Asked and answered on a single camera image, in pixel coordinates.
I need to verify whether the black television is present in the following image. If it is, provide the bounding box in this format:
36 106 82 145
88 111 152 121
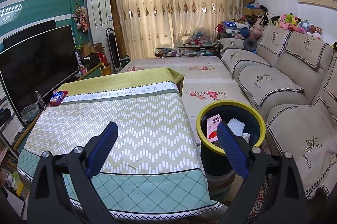
1 25 78 115

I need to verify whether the plush toy pile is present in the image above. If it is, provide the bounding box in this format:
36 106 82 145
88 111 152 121
215 12 323 41

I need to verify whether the beige sofa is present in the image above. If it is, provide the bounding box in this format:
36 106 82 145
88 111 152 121
219 25 336 199

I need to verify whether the black tower fan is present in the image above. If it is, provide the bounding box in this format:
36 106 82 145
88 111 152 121
106 28 122 72

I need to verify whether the dark neck pillow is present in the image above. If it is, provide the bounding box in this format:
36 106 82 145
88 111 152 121
243 37 258 52

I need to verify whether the clear water bottle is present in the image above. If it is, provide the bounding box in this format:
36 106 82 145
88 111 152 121
35 90 46 109

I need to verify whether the red tray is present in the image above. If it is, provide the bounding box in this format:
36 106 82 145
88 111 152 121
49 91 68 107

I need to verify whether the cream curtain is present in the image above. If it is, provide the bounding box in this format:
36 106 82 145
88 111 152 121
115 0 242 59

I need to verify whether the glass ashtray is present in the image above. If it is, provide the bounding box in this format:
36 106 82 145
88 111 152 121
21 104 40 123

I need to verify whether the artificial flower decoration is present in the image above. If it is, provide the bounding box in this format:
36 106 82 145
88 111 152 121
72 4 89 32

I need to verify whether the white air conditioner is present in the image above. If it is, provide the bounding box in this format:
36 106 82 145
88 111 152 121
86 0 113 64

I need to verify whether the yellow rimmed trash bin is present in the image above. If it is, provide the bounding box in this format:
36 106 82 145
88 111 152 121
196 100 266 177

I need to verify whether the white drawer cabinet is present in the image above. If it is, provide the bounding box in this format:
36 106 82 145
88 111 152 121
1 97 24 145

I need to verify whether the pink strawberry milk carton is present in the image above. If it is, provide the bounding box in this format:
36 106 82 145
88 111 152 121
207 114 222 143

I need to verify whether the white pill bottle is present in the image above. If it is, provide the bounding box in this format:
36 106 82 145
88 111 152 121
242 133 251 144

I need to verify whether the low glass shelf clutter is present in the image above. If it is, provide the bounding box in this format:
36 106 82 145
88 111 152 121
155 44 218 57

